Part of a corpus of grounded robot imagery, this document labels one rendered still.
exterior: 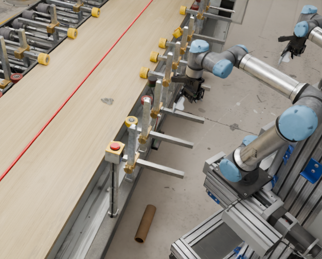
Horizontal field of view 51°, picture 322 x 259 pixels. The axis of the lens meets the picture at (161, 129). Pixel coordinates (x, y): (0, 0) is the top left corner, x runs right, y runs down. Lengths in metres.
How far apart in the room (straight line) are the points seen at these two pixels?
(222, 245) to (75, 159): 1.20
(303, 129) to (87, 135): 1.26
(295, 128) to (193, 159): 2.06
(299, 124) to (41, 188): 1.24
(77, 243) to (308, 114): 1.32
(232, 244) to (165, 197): 0.71
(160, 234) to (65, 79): 1.34
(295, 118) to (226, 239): 1.46
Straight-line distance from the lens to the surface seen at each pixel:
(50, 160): 1.94
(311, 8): 2.08
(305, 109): 1.26
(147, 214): 2.70
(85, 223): 2.01
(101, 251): 1.83
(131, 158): 1.92
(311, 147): 1.65
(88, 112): 2.21
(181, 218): 2.81
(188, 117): 2.32
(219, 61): 1.38
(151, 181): 2.99
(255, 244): 1.71
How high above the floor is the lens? 2.32
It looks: 42 degrees down
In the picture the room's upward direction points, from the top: 8 degrees clockwise
